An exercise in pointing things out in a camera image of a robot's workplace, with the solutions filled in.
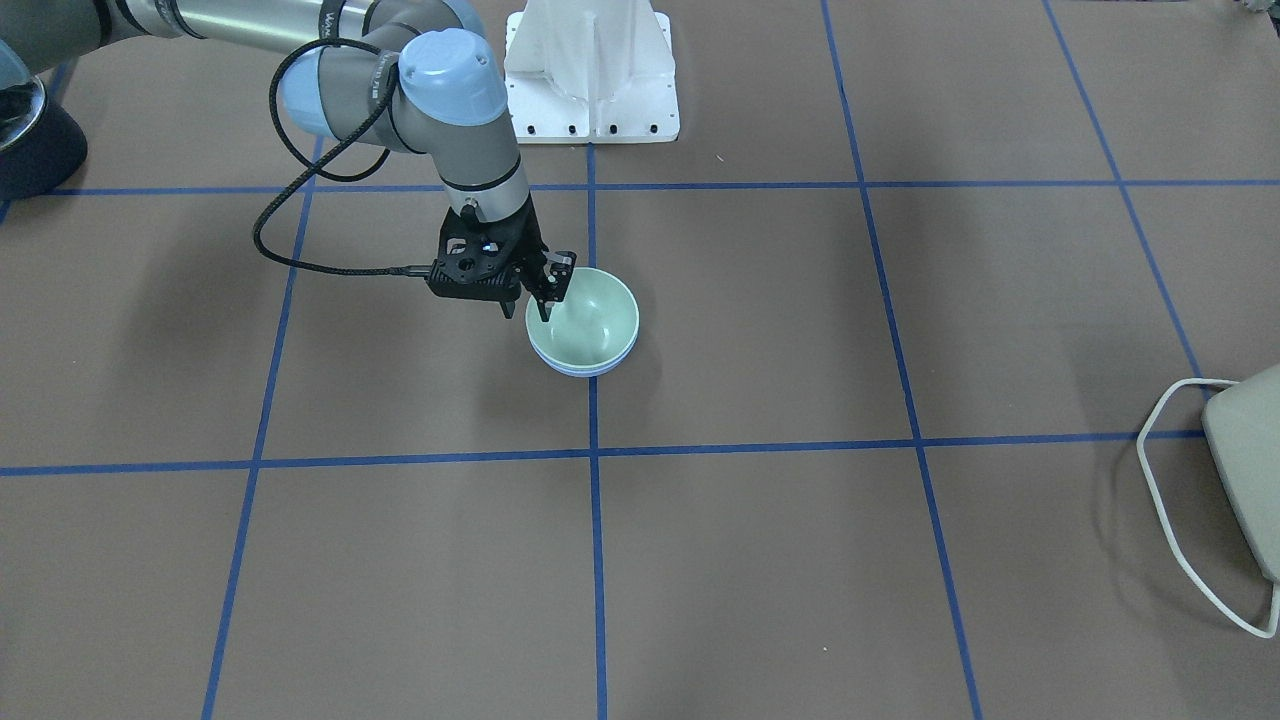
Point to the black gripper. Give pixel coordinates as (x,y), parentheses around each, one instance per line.
(529,253)

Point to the white toaster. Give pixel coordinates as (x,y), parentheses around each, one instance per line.
(1241,424)

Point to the green bowl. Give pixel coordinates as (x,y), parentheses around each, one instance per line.
(598,316)

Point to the blue bowl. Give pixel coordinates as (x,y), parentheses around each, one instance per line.
(563,365)

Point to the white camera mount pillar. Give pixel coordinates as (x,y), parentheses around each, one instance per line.
(591,72)

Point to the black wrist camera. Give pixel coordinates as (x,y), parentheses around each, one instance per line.
(475,268)

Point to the blue saucepan with glass lid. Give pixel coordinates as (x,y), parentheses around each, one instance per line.
(41,145)

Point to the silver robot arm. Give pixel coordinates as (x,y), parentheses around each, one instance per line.
(407,76)

